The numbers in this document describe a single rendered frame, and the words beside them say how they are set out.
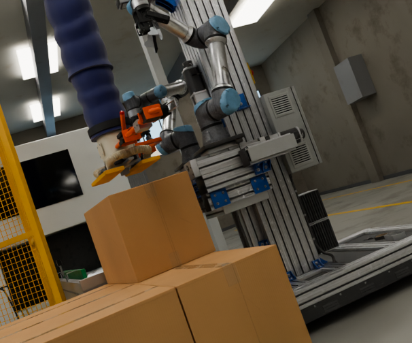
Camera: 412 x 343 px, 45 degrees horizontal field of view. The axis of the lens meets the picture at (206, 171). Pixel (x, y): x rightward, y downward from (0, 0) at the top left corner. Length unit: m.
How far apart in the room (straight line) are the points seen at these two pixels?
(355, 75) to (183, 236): 8.53
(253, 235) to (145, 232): 0.75
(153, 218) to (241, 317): 0.73
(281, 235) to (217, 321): 1.16
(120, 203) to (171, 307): 0.72
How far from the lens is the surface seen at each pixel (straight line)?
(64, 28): 2.70
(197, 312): 1.69
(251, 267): 1.76
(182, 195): 2.34
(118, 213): 2.24
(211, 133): 2.54
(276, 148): 2.50
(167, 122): 3.22
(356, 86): 10.56
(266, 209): 2.77
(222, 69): 2.57
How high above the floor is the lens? 0.75
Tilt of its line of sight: 4 degrees up
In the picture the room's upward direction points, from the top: 20 degrees counter-clockwise
